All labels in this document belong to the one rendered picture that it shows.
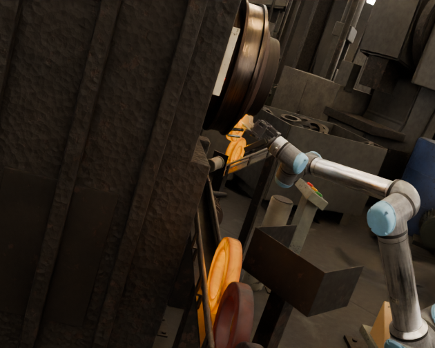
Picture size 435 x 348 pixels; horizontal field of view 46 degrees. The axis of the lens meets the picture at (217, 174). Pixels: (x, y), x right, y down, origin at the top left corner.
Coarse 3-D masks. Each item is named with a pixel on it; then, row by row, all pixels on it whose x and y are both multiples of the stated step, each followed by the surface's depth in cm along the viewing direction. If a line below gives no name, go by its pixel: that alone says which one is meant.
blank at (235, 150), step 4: (240, 140) 243; (244, 140) 248; (232, 144) 241; (236, 144) 241; (240, 144) 245; (244, 144) 250; (228, 148) 241; (232, 148) 240; (236, 148) 243; (240, 148) 249; (228, 152) 241; (232, 152) 240; (236, 152) 251; (240, 152) 250; (232, 156) 242; (236, 156) 250; (240, 156) 251; (228, 160) 242; (232, 160) 244; (232, 164) 246
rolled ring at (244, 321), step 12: (228, 288) 112; (240, 288) 104; (228, 300) 111; (240, 300) 101; (252, 300) 102; (228, 312) 113; (240, 312) 100; (252, 312) 100; (216, 324) 113; (228, 324) 113; (240, 324) 99; (252, 324) 99; (216, 336) 111; (228, 336) 112; (240, 336) 98
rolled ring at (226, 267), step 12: (228, 240) 122; (216, 252) 130; (228, 252) 119; (240, 252) 119; (216, 264) 130; (228, 264) 116; (240, 264) 117; (216, 276) 130; (228, 276) 115; (216, 288) 128; (216, 300) 117; (216, 312) 119
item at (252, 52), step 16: (256, 16) 165; (256, 32) 161; (256, 48) 160; (240, 64) 159; (256, 64) 159; (240, 80) 161; (240, 96) 163; (224, 112) 167; (240, 112) 165; (224, 128) 176
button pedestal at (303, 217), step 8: (296, 184) 282; (304, 184) 273; (304, 192) 268; (312, 192) 261; (304, 200) 273; (312, 200) 262; (320, 200) 263; (304, 208) 271; (312, 208) 271; (320, 208) 264; (296, 216) 278; (304, 216) 272; (312, 216) 273; (304, 224) 274; (296, 232) 274; (304, 232) 275; (296, 240) 276; (304, 240) 277; (296, 248) 277
